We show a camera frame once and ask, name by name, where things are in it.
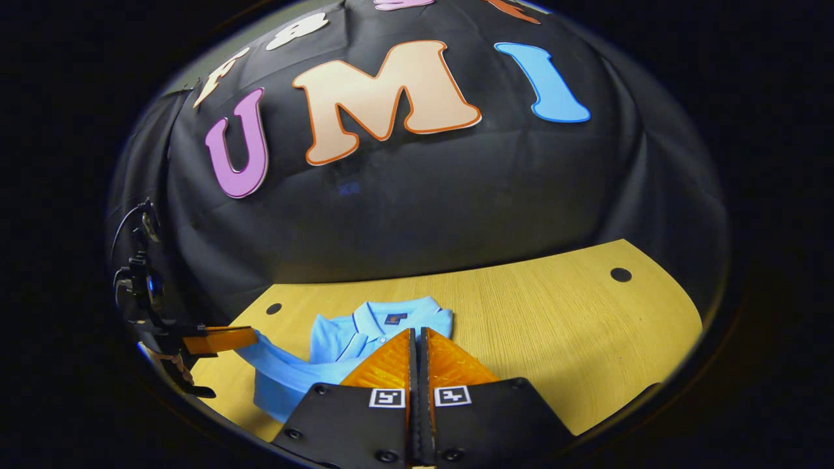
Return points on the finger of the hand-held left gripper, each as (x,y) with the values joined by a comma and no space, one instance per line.
(225,339)

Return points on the light blue T-shirt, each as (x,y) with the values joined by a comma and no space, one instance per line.
(287,378)

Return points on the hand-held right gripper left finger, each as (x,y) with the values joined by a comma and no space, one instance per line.
(365,423)

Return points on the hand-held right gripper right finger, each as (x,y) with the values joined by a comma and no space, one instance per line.
(482,423)

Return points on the black backdrop cloth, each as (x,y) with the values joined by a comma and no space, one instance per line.
(417,215)

